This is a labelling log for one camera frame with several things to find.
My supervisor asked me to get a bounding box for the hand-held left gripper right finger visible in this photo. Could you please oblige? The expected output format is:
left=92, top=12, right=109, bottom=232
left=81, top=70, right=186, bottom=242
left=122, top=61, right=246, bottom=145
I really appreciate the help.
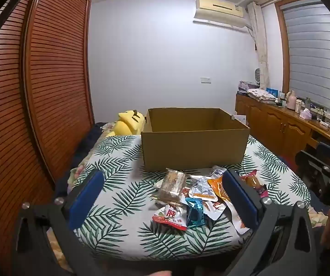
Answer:
left=222, top=169, right=319, bottom=276

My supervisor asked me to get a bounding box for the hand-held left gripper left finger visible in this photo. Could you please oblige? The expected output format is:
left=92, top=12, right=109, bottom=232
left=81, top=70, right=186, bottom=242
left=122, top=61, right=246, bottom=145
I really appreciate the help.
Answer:
left=11, top=169, right=108, bottom=276

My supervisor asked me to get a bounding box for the clear packet with orange strips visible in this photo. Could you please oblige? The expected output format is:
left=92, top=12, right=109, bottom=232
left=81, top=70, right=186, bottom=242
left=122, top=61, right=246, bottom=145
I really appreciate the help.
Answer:
left=205, top=198, right=252, bottom=235

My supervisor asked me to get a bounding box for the small white packet blue print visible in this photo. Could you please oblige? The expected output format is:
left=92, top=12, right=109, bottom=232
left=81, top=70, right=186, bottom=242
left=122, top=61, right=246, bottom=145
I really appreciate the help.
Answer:
left=210, top=165, right=228, bottom=179

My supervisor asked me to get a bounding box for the silver packet with orange label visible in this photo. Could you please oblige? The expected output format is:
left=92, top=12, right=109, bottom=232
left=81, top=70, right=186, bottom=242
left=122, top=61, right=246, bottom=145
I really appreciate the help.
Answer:
left=188, top=177, right=218, bottom=202

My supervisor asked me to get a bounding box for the brown cardboard box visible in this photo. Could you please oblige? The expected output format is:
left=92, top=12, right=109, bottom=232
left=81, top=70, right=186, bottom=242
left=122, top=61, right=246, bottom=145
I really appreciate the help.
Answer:
left=141, top=108, right=250, bottom=171

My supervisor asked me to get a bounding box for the orange snack packet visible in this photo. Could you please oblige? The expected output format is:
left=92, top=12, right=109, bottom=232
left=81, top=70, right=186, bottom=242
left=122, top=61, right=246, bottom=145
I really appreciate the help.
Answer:
left=207, top=177, right=231, bottom=202

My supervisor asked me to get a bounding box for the teal snack packet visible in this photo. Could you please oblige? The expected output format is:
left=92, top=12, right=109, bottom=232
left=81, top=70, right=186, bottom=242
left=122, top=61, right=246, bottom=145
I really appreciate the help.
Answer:
left=186, top=198, right=206, bottom=228

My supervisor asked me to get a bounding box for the leaf print bed sheet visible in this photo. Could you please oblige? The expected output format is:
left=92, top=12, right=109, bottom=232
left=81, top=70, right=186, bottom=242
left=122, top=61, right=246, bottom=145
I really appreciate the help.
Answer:
left=67, top=134, right=312, bottom=262

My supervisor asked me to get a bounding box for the dark blue blanket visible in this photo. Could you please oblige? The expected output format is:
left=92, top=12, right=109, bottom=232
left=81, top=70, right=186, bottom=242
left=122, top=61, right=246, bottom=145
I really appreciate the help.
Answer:
left=56, top=122, right=105, bottom=190

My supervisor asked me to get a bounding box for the wooden cabinet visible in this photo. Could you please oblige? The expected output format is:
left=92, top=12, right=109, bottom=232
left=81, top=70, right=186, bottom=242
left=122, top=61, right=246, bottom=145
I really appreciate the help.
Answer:
left=235, top=92, right=330, bottom=164

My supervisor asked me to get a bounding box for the pink kettle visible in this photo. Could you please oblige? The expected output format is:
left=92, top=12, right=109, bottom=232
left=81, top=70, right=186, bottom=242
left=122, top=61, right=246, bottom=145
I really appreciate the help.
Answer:
left=286, top=90, right=296, bottom=110

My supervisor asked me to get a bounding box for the brown cracker packet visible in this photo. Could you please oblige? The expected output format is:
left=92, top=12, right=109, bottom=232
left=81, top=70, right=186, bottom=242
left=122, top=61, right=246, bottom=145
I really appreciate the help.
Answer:
left=152, top=168, right=188, bottom=204

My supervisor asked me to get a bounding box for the red and white snack packet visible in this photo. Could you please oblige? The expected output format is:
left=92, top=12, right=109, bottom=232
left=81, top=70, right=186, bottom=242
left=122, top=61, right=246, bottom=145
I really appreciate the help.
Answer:
left=152, top=203, right=188, bottom=231

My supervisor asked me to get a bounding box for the floral folded cloth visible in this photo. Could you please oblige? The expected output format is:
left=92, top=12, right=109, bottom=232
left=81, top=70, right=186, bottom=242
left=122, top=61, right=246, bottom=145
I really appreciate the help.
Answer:
left=247, top=88, right=277, bottom=102

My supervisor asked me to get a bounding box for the yellow plush toy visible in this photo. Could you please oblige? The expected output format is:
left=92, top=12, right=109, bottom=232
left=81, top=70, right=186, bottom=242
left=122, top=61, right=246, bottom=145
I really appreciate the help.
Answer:
left=104, top=109, right=146, bottom=138

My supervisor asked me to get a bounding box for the grey window blind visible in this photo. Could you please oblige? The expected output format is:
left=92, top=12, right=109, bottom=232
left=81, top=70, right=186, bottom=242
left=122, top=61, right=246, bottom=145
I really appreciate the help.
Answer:
left=283, top=0, right=330, bottom=121

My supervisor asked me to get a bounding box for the purple folded cloth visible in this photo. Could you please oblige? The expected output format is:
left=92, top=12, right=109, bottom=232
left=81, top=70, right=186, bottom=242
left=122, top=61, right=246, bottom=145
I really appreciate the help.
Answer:
left=238, top=80, right=260, bottom=92

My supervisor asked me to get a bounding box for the wooden louvered wardrobe door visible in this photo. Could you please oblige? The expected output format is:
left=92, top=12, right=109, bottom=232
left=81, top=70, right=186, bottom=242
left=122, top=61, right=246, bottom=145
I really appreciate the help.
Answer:
left=24, top=0, right=95, bottom=184
left=0, top=6, right=53, bottom=276

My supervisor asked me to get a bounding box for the pale tied curtain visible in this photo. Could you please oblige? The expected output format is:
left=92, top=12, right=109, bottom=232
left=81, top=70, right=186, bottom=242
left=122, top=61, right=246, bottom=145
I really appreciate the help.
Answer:
left=247, top=2, right=270, bottom=89

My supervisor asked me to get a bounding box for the beige wall air conditioner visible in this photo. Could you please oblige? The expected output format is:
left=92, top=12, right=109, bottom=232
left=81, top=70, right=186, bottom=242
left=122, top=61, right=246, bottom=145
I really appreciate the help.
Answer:
left=193, top=0, right=246, bottom=29

